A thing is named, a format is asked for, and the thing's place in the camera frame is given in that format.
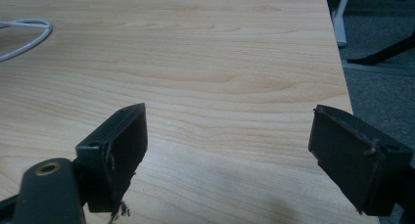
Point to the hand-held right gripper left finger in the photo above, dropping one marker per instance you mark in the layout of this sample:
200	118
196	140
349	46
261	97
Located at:
125	152

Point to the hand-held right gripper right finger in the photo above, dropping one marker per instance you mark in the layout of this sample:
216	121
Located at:
352	158

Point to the white metal stand frame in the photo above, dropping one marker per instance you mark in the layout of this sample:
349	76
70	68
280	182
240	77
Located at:
340	22

